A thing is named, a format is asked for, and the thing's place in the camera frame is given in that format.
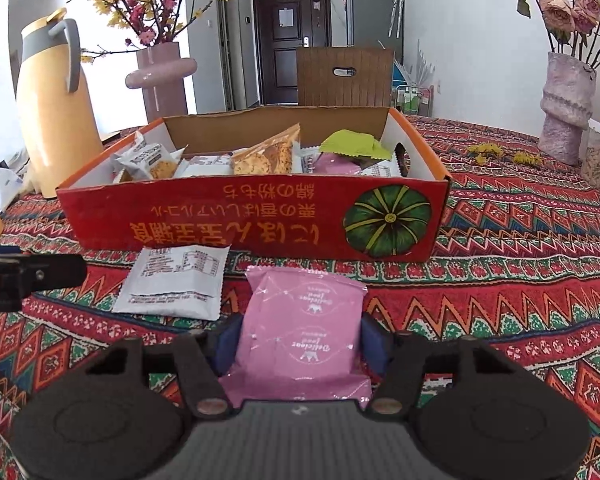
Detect pink ringed vase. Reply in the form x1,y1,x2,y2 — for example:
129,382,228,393
125,41,199,120

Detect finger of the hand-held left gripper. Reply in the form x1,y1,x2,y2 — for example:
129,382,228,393
20,254,88,295

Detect white folded umbrella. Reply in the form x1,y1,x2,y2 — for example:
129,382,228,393
387,0,406,38

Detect mottled pink tall vase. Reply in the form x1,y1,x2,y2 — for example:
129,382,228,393
537,51,597,167

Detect green snack packet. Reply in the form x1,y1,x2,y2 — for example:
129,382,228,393
320,130,391,161

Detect dark label cookie packet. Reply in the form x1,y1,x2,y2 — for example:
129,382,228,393
111,131,188,184

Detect wooden chair back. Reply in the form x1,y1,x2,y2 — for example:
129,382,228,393
296,46,396,108

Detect fallen yellow petals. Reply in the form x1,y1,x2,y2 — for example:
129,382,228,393
467,142,543,167

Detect yellow and pink blossom branches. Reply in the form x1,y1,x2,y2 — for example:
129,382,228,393
27,0,268,53

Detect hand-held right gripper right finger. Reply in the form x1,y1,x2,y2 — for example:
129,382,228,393
361,312,520,418

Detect grey refrigerator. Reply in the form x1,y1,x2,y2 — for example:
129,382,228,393
344,0,406,50

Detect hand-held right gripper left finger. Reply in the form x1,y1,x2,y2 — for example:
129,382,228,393
82,315,244,418

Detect red pumpkin print cardboard box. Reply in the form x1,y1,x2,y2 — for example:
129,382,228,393
55,106,453,263

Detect pink crown print snack packet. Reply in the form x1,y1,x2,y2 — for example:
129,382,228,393
219,266,373,409

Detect dried pink roses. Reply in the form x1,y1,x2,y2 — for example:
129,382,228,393
502,0,600,68

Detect white plastic bag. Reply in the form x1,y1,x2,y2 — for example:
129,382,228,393
0,167,22,213

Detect dark brown door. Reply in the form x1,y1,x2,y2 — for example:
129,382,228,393
252,0,331,107

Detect clear orange cracker packet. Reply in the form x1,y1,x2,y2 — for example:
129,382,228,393
230,124,302,176

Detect white storage cart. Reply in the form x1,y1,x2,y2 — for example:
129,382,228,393
392,85,433,117

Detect white black lettered snack packet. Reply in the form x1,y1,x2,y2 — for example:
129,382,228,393
112,245,231,321

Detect pale dried grass bundle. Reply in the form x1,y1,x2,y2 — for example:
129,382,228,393
395,40,437,88

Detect yellow thermos jug grey handle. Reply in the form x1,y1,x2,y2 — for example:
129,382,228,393
16,8,104,199

